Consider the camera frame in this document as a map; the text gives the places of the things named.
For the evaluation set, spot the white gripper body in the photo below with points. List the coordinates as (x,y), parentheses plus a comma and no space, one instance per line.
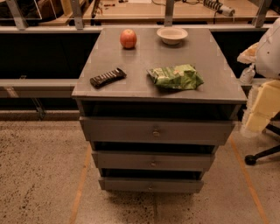
(269,57)

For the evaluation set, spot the white coiled cable tool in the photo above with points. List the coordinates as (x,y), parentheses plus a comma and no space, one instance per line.
(221,8)

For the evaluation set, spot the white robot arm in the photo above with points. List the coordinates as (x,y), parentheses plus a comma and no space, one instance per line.
(267,55)

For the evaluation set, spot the black office chair base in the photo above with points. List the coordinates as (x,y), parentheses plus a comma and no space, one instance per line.
(251,159)

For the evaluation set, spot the grey drawer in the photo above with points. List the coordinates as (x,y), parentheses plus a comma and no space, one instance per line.
(152,161)
(155,131)
(151,185)

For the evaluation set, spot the grey drawer cabinet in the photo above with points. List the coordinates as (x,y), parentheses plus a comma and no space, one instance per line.
(160,148)

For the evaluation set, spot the white bowl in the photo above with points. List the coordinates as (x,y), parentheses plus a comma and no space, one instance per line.
(172,35)

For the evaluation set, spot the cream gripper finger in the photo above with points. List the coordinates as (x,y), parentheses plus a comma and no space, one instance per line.
(248,56)

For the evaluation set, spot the dark snack bar wrapper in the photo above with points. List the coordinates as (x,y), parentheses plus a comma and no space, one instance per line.
(108,77)

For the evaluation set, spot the red apple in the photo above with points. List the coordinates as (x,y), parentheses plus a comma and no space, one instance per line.
(128,39)

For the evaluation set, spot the middle grey drawer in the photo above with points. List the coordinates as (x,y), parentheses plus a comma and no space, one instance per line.
(152,161)

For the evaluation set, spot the bottom grey drawer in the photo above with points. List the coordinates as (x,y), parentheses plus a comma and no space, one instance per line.
(151,185)

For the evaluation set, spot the green jalapeno chip bag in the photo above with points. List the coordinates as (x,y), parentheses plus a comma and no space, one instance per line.
(181,77)

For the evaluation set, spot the top grey drawer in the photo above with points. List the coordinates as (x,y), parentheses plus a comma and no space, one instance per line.
(155,131)

